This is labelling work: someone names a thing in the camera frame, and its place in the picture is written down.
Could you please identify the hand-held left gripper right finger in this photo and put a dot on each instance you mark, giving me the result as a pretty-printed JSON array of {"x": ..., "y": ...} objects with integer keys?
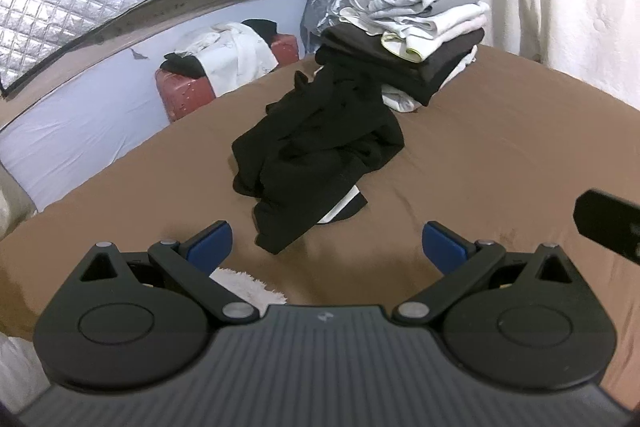
[{"x": 442, "y": 248}]

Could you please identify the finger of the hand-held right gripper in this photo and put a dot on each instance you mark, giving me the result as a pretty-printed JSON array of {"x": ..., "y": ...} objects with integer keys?
[{"x": 607, "y": 222}]

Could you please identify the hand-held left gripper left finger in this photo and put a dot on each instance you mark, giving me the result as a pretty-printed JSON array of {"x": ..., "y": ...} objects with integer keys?
[{"x": 212, "y": 243}]

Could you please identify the black sweater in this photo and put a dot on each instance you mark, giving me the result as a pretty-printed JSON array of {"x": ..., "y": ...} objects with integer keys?
[{"x": 310, "y": 147}]

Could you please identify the stack of folded clothes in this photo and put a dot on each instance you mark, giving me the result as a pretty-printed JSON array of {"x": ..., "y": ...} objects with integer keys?
[{"x": 440, "y": 22}]

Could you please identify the white fluffy cloth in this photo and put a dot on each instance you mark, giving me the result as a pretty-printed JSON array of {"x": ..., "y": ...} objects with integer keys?
[{"x": 245, "y": 287}]

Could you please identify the pale blue sheet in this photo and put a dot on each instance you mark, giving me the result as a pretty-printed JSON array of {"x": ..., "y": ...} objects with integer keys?
[{"x": 100, "y": 117}]

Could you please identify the black garment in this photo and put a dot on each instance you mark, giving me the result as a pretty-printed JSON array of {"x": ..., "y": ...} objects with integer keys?
[
  {"x": 185, "y": 64},
  {"x": 262, "y": 31}
]

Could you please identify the white printed cloth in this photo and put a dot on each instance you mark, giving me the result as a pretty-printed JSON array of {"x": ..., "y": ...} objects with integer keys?
[{"x": 230, "y": 57}]

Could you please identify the white blanket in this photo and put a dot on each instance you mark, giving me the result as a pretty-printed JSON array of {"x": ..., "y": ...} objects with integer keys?
[{"x": 20, "y": 372}]

